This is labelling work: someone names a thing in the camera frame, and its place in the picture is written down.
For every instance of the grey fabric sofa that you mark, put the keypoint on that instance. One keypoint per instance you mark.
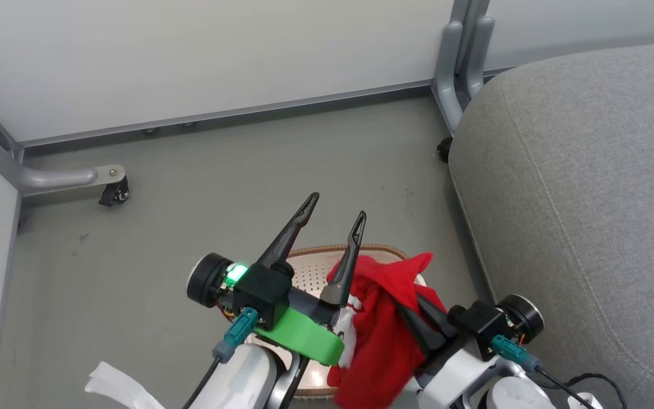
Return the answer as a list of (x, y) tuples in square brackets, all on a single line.
[(577, 199)]

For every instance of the cream perforated laundry basket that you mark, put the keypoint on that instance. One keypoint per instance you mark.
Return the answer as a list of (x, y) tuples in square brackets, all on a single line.
[(313, 272)]

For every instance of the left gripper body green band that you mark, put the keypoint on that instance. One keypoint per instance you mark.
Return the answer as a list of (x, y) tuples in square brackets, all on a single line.
[(304, 341)]

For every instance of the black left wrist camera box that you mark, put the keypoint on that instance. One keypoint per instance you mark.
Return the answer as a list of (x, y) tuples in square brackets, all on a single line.
[(261, 289)]

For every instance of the grey metal partition leg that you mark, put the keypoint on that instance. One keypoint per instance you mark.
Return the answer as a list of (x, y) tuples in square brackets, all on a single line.
[(49, 179), (479, 57), (446, 85)]

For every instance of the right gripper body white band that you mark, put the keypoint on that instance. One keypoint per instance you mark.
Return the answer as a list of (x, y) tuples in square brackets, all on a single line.
[(457, 372)]

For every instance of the red and white garment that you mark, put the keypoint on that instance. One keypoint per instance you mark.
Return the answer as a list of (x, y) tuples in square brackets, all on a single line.
[(381, 341)]

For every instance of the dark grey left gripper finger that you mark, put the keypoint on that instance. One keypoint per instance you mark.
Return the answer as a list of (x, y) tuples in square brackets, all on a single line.
[(290, 238), (345, 272)]

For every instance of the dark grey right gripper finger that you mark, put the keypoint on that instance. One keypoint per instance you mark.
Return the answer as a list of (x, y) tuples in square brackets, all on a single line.
[(443, 324), (426, 338)]

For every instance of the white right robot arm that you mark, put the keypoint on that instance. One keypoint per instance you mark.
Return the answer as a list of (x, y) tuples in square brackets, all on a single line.
[(517, 396)]

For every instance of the black caster wheel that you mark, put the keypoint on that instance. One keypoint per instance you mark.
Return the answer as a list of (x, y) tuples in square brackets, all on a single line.
[(114, 194), (445, 149)]

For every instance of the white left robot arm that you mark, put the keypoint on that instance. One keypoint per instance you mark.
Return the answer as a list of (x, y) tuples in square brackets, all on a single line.
[(247, 378)]

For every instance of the grey aluminium partition rail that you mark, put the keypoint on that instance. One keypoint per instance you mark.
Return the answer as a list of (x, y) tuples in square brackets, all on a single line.
[(219, 116)]

